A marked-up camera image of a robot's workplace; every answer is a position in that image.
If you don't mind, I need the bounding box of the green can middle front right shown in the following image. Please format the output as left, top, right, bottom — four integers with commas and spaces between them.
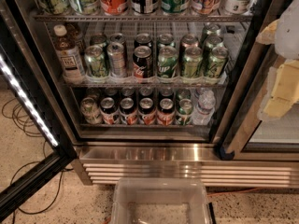
205, 47, 229, 78

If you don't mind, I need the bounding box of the wire shelf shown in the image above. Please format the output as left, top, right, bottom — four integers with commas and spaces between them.
61, 74, 227, 88
34, 14, 252, 22

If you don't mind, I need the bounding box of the green can middle front left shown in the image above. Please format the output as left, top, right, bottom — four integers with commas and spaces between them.
84, 45, 108, 78

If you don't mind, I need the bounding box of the open black fridge door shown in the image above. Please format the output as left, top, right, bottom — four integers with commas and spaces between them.
0, 0, 75, 219

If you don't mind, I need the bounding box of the top wire shelf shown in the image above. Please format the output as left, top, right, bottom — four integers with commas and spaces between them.
34, 14, 252, 22

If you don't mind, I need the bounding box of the tea bottle white cap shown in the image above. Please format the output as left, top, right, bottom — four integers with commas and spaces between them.
53, 24, 85, 84

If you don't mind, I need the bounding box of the red Coke can bottom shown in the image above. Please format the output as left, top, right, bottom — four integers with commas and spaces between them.
157, 98, 175, 126

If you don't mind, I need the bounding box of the green can middle back left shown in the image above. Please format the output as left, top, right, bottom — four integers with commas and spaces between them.
90, 34, 108, 49

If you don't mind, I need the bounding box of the pink can middle back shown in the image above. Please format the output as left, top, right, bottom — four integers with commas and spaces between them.
179, 34, 199, 50

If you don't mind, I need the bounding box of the clear water bottle bottom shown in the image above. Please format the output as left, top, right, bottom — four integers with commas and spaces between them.
192, 91, 216, 125

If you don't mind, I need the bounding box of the green can bottom front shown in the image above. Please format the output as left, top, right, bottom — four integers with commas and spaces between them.
175, 99, 193, 125

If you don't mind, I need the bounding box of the clear plastic bin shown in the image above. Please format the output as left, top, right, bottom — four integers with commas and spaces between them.
110, 178, 213, 224

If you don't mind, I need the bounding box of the green can middle far back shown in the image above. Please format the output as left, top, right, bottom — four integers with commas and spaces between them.
201, 22, 221, 42

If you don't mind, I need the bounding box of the black can middle back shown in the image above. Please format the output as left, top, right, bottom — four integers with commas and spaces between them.
134, 33, 153, 48

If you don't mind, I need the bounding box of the dark bottle middle back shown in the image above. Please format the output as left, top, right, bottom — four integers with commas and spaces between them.
64, 22, 85, 54

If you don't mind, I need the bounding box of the silver can middle back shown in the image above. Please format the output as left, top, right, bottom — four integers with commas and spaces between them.
109, 33, 126, 46

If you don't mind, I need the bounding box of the pale can bottom left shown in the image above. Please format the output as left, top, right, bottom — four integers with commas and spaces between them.
80, 97, 102, 124

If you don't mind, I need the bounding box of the silver can middle front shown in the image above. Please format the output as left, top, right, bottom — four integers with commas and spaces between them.
107, 42, 127, 77

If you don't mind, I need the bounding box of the middle wire shelf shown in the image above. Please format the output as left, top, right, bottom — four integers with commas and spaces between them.
61, 74, 227, 88

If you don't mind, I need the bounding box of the black Coca-Cola can middle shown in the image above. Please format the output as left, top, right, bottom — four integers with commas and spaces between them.
133, 46, 153, 79

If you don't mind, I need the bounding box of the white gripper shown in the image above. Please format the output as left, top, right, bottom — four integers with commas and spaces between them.
256, 0, 299, 121

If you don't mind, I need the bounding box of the silver can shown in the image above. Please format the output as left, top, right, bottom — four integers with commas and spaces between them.
109, 33, 126, 46
107, 42, 127, 77

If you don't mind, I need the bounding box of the green can middle back centre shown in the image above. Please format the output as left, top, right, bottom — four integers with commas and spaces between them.
157, 34, 176, 49

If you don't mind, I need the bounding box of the green 7up can middle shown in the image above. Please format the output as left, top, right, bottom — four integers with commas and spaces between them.
157, 46, 178, 78

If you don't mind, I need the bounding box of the black floor cable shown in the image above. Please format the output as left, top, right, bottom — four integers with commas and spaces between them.
1, 96, 75, 224

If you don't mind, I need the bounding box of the stainless steel fridge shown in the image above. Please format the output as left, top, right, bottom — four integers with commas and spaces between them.
3, 0, 299, 188

